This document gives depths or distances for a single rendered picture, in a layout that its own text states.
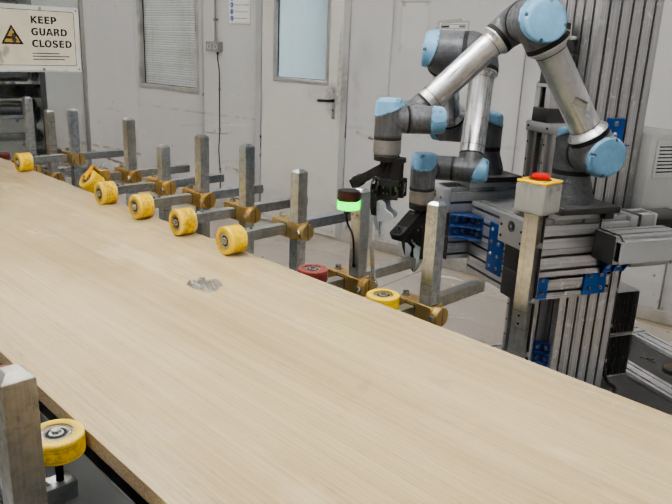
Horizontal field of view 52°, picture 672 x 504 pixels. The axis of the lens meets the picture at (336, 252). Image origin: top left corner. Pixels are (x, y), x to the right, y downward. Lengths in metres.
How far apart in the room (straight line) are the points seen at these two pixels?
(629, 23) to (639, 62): 0.13
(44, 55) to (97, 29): 3.68
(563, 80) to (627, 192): 0.71
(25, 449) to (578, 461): 0.75
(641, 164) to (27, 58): 2.97
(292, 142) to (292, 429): 4.67
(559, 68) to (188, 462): 1.42
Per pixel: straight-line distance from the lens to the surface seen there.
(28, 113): 3.72
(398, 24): 5.00
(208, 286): 1.67
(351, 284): 1.88
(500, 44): 2.07
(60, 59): 4.07
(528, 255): 1.53
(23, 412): 0.79
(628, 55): 2.50
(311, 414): 1.14
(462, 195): 2.56
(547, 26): 1.95
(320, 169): 5.48
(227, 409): 1.16
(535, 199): 1.48
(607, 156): 2.07
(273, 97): 5.77
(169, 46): 6.81
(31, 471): 0.83
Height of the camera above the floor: 1.47
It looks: 17 degrees down
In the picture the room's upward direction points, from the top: 2 degrees clockwise
